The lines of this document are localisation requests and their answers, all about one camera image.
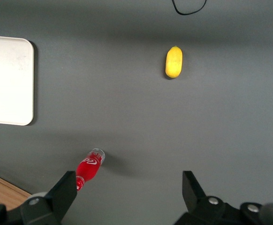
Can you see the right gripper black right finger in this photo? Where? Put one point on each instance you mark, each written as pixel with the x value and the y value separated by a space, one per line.
pixel 197 206

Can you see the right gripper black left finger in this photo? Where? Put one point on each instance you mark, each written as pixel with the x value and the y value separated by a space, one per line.
pixel 54 206

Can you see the wooden drawer cabinet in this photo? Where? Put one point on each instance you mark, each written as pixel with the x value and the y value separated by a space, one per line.
pixel 0 189

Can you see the red cola bottle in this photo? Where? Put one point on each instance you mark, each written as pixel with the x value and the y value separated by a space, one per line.
pixel 88 167

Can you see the white rectangular tray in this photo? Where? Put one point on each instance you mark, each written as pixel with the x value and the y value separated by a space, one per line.
pixel 7 79

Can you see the yellow lemon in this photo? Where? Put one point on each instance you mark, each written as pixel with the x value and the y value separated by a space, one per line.
pixel 174 62

